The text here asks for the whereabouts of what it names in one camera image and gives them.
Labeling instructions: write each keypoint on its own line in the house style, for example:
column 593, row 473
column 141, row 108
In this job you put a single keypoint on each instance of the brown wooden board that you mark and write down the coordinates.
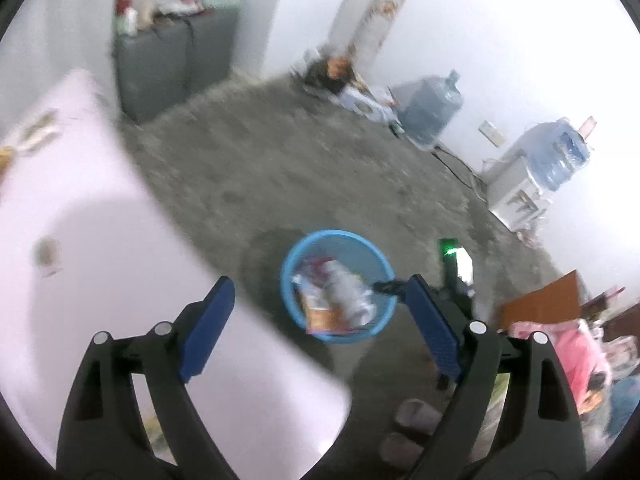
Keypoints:
column 545, row 300

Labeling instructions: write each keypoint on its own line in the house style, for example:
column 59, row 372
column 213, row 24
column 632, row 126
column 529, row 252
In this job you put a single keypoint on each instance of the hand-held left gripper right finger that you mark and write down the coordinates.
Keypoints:
column 435, row 325

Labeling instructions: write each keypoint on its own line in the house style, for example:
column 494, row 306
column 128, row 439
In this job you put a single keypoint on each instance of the grey slipper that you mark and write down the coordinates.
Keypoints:
column 417, row 416
column 400, row 451

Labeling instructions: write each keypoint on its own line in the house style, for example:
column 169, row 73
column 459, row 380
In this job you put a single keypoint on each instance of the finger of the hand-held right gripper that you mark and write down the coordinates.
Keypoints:
column 390, row 287

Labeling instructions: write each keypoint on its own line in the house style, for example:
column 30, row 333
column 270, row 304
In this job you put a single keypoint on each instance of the white wall socket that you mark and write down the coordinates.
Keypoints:
column 492, row 132

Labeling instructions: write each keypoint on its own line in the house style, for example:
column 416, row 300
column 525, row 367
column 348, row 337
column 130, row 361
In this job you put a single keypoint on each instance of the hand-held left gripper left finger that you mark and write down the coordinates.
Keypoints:
column 207, row 330

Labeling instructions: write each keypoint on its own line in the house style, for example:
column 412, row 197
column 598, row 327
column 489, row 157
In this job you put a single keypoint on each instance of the white printed box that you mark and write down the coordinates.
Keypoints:
column 370, row 102

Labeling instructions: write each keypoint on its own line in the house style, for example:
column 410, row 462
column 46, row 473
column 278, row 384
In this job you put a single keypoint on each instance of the blue plastic basket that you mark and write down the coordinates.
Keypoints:
column 320, row 245

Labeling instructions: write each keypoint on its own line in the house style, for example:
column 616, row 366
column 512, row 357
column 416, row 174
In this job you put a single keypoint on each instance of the pink garment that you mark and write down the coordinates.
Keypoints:
column 575, row 355

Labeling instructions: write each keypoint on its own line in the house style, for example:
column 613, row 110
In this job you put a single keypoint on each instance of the red bottle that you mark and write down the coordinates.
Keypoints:
column 122, row 2

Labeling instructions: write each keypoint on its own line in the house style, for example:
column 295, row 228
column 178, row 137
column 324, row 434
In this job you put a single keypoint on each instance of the white rolled poster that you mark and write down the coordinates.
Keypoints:
column 375, row 20

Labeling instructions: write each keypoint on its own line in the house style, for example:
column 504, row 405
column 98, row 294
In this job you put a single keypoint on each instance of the small white bottle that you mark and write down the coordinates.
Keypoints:
column 131, row 22

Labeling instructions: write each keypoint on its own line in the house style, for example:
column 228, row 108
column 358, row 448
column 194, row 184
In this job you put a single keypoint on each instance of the red white clutter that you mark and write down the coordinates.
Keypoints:
column 182, row 5

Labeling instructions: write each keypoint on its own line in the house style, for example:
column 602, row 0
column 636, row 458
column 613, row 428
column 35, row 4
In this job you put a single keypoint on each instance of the pink tablecloth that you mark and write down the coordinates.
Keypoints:
column 100, row 185

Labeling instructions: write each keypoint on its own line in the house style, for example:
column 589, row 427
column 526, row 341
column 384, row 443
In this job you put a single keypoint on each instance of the white plastic bottle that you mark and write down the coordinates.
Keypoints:
column 345, row 285

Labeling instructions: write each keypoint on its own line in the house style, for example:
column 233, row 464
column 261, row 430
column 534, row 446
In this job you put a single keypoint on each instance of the blue water jug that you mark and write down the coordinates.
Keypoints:
column 430, row 110
column 560, row 155

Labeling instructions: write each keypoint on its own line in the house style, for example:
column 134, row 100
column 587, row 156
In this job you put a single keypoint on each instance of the grey cabinet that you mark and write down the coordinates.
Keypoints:
column 150, row 75

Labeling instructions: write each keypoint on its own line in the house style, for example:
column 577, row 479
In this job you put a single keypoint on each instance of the dark printed box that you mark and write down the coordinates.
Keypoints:
column 327, row 75

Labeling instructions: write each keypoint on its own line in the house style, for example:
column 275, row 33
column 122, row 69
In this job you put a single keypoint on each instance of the white water dispenser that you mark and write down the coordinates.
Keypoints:
column 515, row 195

